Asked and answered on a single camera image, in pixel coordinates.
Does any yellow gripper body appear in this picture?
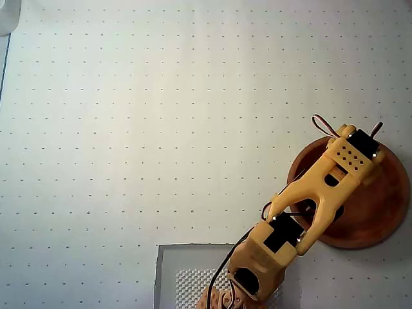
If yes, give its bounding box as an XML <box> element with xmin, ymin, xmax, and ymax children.
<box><xmin>362</xmin><ymin>160</ymin><xmax>380</xmax><ymax>187</ymax></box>

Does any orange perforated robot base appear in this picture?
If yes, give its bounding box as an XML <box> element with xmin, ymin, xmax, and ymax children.
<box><xmin>195</xmin><ymin>287</ymin><xmax>247</xmax><ymax>309</ymax></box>

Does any brown wooden bowl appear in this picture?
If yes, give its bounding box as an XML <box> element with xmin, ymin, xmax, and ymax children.
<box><xmin>286</xmin><ymin>133</ymin><xmax>411</xmax><ymax>250</ymax></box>

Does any white textured pad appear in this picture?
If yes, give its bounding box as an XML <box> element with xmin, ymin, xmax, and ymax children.
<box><xmin>175</xmin><ymin>268</ymin><xmax>285</xmax><ymax>309</ymax></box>

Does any white object at corner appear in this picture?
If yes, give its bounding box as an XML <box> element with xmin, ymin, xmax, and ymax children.
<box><xmin>0</xmin><ymin>0</ymin><xmax>21</xmax><ymax>37</ymax></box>

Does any red white servo wire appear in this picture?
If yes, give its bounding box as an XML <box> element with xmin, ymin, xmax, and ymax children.
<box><xmin>370</xmin><ymin>121</ymin><xmax>386</xmax><ymax>140</ymax></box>
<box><xmin>310</xmin><ymin>113</ymin><xmax>339</xmax><ymax>140</ymax></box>

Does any black camera cable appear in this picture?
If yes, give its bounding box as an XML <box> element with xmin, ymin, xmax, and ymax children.
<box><xmin>208</xmin><ymin>237</ymin><xmax>246</xmax><ymax>309</ymax></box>

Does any grey base plate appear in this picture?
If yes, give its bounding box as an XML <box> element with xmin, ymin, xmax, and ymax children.
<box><xmin>154</xmin><ymin>242</ymin><xmax>302</xmax><ymax>309</ymax></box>

